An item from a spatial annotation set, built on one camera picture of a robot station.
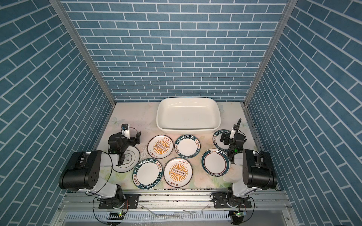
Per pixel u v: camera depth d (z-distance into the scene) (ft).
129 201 2.41
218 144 3.15
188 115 3.68
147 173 2.72
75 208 2.42
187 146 3.09
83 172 1.47
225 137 2.81
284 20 2.47
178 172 2.75
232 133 2.76
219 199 2.42
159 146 3.09
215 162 2.88
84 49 2.84
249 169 1.52
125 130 2.60
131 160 2.91
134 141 2.77
